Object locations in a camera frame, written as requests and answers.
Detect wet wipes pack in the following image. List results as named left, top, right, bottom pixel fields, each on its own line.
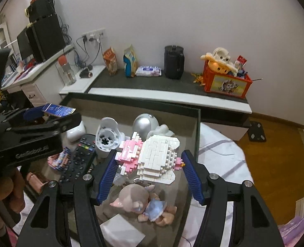
left=135, top=65, right=162, bottom=77

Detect pink pastel block figure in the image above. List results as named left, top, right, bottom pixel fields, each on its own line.
left=47, top=147, right=71, bottom=172

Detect small black round device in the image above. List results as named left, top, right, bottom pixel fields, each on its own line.
left=79, top=65, right=94, bottom=79

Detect orange storage crate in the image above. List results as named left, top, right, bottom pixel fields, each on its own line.
left=202, top=59, right=253, bottom=100

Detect black cylindrical speaker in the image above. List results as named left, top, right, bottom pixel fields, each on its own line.
left=164, top=45, right=185, bottom=80

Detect red and white small pack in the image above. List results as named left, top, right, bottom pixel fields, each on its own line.
left=234, top=55, right=247, bottom=70

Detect blue and white snack bag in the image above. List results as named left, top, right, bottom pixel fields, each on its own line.
left=123, top=45, right=138, bottom=78

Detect blue foil packet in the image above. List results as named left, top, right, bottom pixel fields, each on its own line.
left=42, top=103, right=76, bottom=118

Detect orange snack bag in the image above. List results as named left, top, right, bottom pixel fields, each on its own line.
left=103, top=47, right=119, bottom=77

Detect black power cable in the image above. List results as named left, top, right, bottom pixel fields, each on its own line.
left=76, top=37, right=102, bottom=68

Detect white and pink block figure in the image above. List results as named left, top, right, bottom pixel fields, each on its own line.
left=117, top=131, right=186, bottom=186

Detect pink wallet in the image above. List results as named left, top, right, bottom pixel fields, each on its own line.
left=27, top=171, right=52, bottom=194

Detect white rounded case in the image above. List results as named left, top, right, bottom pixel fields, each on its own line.
left=66, top=121, right=87, bottom=142

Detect white desk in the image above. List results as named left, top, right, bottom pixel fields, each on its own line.
left=1, top=44, right=75, bottom=106

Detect silver dome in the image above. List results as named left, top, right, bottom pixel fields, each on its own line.
left=133, top=113, right=160, bottom=138

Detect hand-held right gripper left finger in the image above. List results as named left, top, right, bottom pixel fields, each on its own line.
left=19, top=149, right=118, bottom=247

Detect black remote control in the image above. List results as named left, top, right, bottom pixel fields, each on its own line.
left=59, top=134, right=97, bottom=186

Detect small black box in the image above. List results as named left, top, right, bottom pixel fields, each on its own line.
left=25, top=0, right=56, bottom=22

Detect white glass-door cabinet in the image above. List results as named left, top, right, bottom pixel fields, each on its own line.
left=0, top=22, right=12, bottom=50

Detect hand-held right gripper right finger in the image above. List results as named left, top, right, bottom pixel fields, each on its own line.
left=180, top=149, right=284, bottom=247

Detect dark-topped low cabinet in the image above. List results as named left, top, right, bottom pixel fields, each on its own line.
left=88, top=68, right=253, bottom=141

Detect small yellow toy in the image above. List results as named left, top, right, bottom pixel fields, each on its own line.
left=191, top=72, right=207, bottom=85

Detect white and yellow plush toy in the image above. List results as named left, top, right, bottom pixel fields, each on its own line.
left=200, top=47, right=239, bottom=74

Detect white paper card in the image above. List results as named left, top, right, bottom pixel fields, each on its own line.
left=100, top=214, right=146, bottom=246

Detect large black box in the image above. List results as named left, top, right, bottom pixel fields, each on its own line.
left=26, top=14, right=66, bottom=63

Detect white plastic cup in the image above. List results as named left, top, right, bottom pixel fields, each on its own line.
left=95, top=117, right=124, bottom=159

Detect pig doll in blue dress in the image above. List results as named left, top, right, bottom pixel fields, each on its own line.
left=109, top=183, right=177, bottom=227

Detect dark shallow tray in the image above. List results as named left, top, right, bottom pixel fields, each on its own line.
left=23, top=92, right=202, bottom=247

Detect white wall power strip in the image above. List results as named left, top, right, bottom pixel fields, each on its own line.
left=81, top=27, right=107, bottom=41

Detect pink printed cloth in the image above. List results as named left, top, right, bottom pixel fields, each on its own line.
left=278, top=216, right=304, bottom=247

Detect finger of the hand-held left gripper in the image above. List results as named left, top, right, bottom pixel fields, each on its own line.
left=10, top=112, right=82, bottom=135
left=0, top=105, right=47, bottom=129

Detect black floor plate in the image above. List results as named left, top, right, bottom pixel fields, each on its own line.
left=247, top=121, right=267, bottom=143

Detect clear bottle with orange cap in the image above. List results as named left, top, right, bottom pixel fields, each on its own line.
left=58, top=55, right=76, bottom=86

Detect white ruffled ornament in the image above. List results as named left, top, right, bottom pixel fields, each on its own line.
left=154, top=124, right=176, bottom=137

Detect black computer monitor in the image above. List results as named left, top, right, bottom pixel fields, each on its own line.
left=16, top=28, right=35, bottom=60

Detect person's left hand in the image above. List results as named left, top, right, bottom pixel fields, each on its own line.
left=0, top=168, right=27, bottom=214

